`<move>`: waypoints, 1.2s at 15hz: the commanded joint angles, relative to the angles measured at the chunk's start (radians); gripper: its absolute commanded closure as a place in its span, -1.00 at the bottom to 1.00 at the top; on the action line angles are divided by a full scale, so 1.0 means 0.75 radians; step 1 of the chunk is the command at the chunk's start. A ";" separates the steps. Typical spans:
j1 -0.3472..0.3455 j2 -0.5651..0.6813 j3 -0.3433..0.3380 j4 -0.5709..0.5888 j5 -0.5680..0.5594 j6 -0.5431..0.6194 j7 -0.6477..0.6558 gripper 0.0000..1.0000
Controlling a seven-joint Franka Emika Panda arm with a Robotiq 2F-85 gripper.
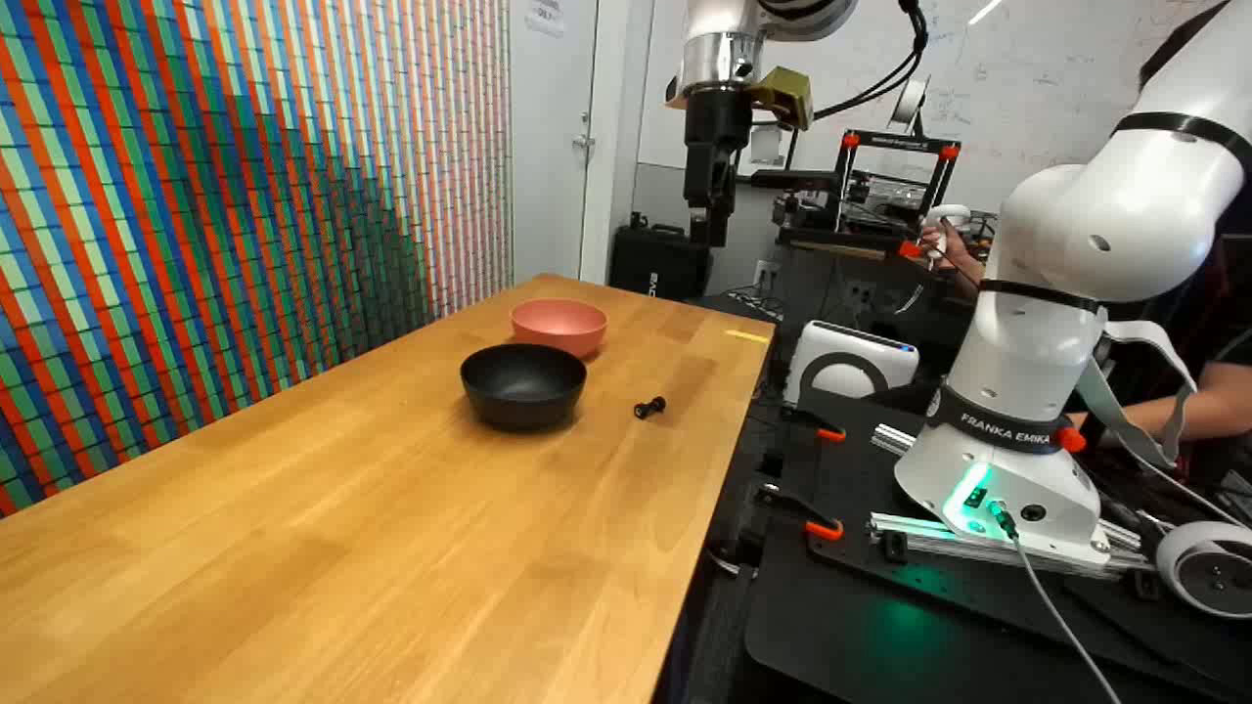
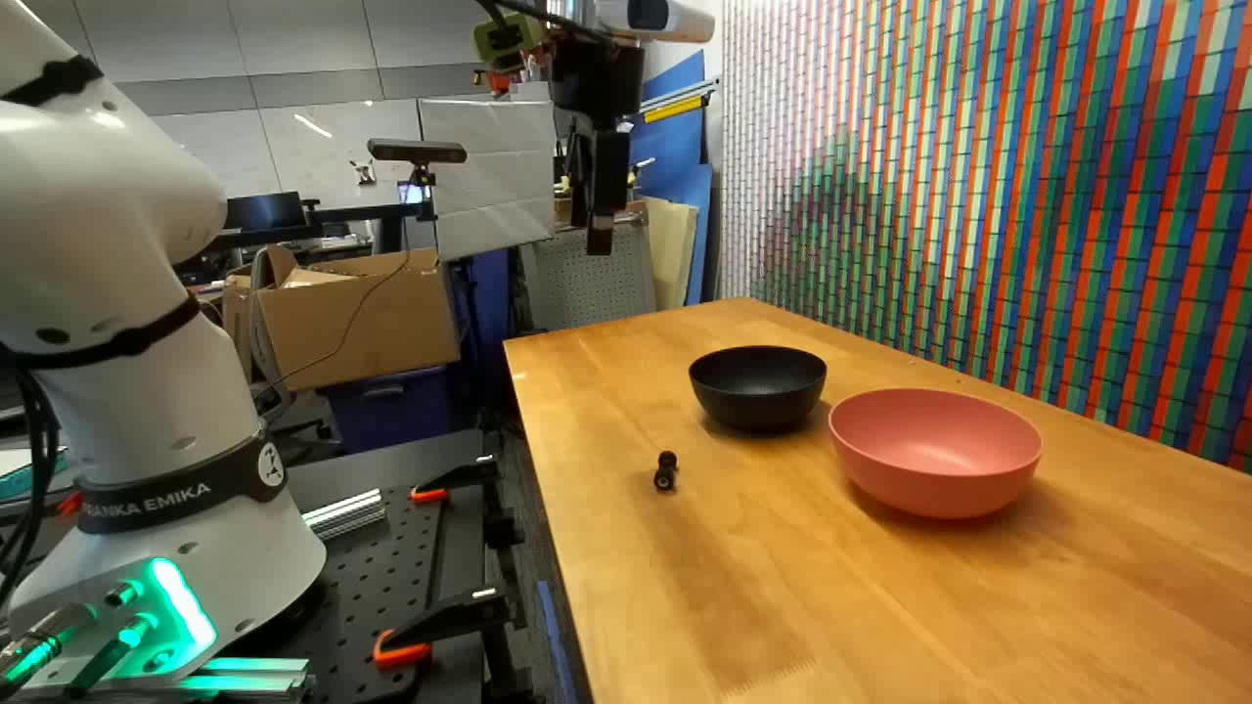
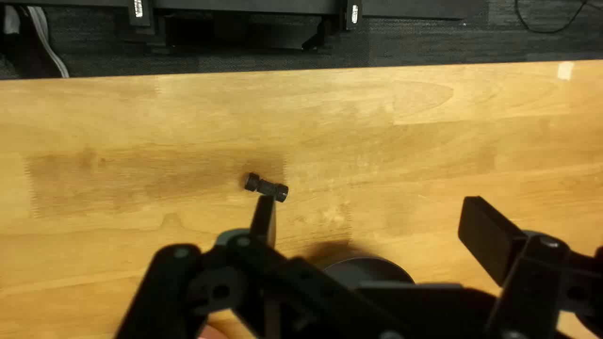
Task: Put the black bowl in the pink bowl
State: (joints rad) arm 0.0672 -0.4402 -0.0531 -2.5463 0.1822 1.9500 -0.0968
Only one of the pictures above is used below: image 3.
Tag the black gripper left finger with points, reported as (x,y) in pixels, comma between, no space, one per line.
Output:
(189,288)

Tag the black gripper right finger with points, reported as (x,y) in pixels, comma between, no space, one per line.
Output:
(534,275)

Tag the small black knob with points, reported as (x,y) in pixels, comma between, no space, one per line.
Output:
(267,187)

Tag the white tape piece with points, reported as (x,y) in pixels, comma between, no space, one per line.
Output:
(566,70)

